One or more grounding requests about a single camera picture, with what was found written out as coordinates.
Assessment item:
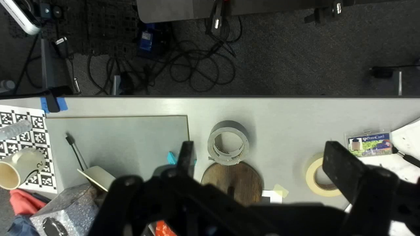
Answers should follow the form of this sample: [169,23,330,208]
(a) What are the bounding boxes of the black cable tangle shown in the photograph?
[86,20,240,95]

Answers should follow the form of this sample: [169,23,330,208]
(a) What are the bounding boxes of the beige mug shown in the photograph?
[0,148,46,191]

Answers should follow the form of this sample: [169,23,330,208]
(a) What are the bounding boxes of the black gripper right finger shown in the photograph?
[321,140,378,205]

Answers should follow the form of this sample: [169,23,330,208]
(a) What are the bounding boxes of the grey duct tape roll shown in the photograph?
[206,119,252,166]

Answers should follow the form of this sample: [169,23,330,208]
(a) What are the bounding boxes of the AprilTag marker sheet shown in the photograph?
[0,103,59,193]

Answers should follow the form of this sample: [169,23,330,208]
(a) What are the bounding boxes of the blue tape piece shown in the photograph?
[39,95,69,112]

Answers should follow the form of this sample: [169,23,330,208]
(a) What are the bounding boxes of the small turquoise object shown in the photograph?
[166,149,178,166]

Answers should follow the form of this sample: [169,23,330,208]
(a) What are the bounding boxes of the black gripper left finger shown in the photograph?
[175,140,195,176]

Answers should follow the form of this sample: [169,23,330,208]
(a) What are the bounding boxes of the blue patterned tissue box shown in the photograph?
[28,182,109,236]

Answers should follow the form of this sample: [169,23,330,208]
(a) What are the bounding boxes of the small colourful box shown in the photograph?
[346,132,392,157]

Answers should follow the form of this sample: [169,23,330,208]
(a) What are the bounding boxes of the yellow sticky note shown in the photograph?
[271,182,291,200]

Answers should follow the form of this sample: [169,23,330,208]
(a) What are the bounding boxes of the cream masking tape roll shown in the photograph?
[304,153,343,199]

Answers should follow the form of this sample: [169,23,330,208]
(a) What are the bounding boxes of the red orange cloth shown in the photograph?
[9,187,48,218]

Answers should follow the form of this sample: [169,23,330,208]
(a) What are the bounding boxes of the white tube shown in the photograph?
[0,0,42,36]

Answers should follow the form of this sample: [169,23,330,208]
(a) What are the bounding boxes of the silver foil patch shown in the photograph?
[0,119,34,141]

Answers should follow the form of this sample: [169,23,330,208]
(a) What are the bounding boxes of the white paper sheets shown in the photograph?
[387,116,420,184]

